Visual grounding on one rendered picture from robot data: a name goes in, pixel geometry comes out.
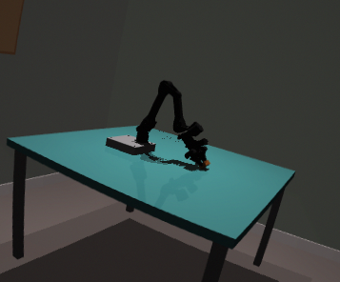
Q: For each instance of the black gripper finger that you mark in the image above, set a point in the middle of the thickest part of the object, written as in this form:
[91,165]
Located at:
[196,159]
[202,156]

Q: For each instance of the orange block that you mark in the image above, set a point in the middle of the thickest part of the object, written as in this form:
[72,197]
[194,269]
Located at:
[205,164]

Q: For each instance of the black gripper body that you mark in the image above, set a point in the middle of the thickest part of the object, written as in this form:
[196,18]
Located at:
[192,150]

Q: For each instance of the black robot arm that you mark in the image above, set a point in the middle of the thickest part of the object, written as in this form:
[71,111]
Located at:
[179,124]

